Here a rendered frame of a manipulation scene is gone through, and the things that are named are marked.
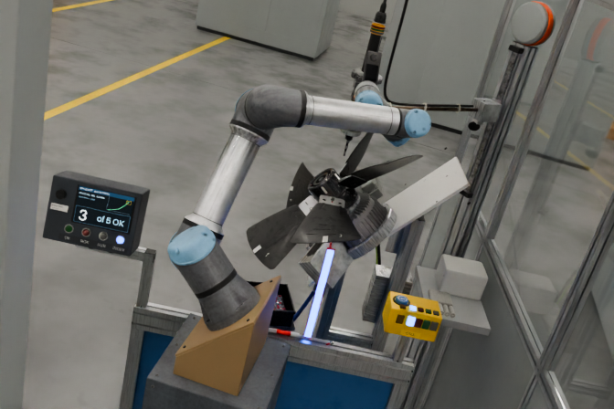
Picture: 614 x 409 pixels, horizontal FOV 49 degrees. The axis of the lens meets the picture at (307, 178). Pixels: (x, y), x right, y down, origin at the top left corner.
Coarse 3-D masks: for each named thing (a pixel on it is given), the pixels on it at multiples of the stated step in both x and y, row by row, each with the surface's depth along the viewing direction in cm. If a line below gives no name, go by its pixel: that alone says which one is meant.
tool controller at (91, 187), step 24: (72, 192) 194; (96, 192) 194; (120, 192) 195; (144, 192) 199; (48, 216) 195; (72, 216) 195; (96, 216) 195; (120, 216) 195; (144, 216) 206; (72, 240) 196; (96, 240) 196
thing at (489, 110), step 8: (472, 104) 257; (480, 104) 254; (488, 104) 252; (496, 104) 255; (472, 112) 257; (480, 112) 254; (488, 112) 254; (496, 112) 257; (480, 120) 254; (488, 120) 256; (496, 120) 259
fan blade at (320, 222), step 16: (320, 208) 230; (336, 208) 232; (304, 224) 223; (320, 224) 222; (336, 224) 223; (352, 224) 224; (304, 240) 216; (320, 240) 215; (336, 240) 214; (352, 240) 213
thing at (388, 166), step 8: (392, 160) 221; (400, 160) 226; (408, 160) 231; (416, 160) 235; (368, 168) 228; (376, 168) 231; (384, 168) 233; (392, 168) 235; (360, 176) 238; (368, 176) 239; (376, 176) 240
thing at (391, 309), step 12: (408, 300) 209; (420, 300) 211; (432, 300) 213; (384, 312) 213; (396, 312) 204; (408, 312) 204; (420, 312) 205; (432, 312) 207; (384, 324) 209; (396, 324) 206; (408, 336) 208; (420, 336) 207; (432, 336) 207
